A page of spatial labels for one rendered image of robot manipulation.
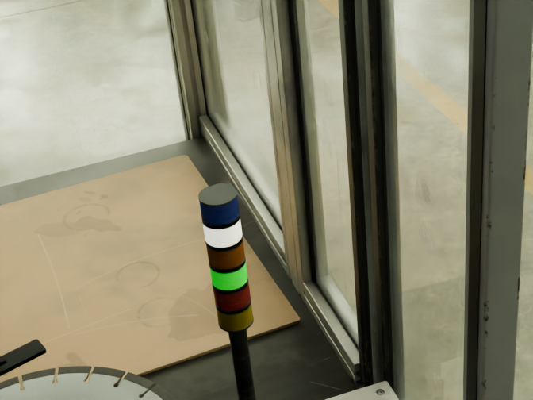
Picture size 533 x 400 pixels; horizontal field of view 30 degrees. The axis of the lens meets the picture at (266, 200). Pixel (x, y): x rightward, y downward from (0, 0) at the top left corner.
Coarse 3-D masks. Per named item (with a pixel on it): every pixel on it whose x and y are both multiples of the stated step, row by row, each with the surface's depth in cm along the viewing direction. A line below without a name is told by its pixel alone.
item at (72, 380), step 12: (24, 384) 122; (36, 384) 122; (48, 384) 122; (60, 384) 121; (72, 384) 121; (84, 384) 121; (96, 384) 121; (108, 384) 120; (120, 384) 120; (132, 384) 120; (0, 396) 121; (12, 396) 120; (24, 396) 120; (36, 396) 120; (48, 396) 120; (60, 396) 120; (72, 396) 119; (84, 396) 119; (96, 396) 119; (108, 396) 119; (120, 396) 119; (132, 396) 118; (144, 396) 118; (156, 396) 118
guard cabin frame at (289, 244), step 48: (288, 0) 134; (192, 48) 202; (288, 48) 138; (192, 96) 208; (288, 96) 142; (288, 144) 147; (384, 144) 113; (240, 192) 189; (288, 192) 154; (384, 192) 117; (288, 240) 162; (384, 240) 121; (384, 288) 125; (336, 336) 148; (384, 336) 129
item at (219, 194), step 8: (216, 184) 117; (224, 184) 117; (200, 192) 116; (208, 192) 116; (216, 192) 115; (224, 192) 115; (232, 192) 115; (200, 200) 114; (208, 200) 114; (216, 200) 114; (224, 200) 114; (232, 200) 114; (208, 208) 114; (216, 208) 114; (224, 208) 114; (232, 208) 114; (208, 216) 115; (216, 216) 114; (224, 216) 114; (232, 216) 115; (208, 224) 115; (216, 224) 115; (224, 224) 115
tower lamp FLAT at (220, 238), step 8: (232, 224) 115; (240, 224) 117; (208, 232) 116; (216, 232) 115; (224, 232) 115; (232, 232) 116; (240, 232) 117; (208, 240) 117; (216, 240) 116; (224, 240) 116; (232, 240) 116; (240, 240) 118; (216, 248) 117; (224, 248) 117
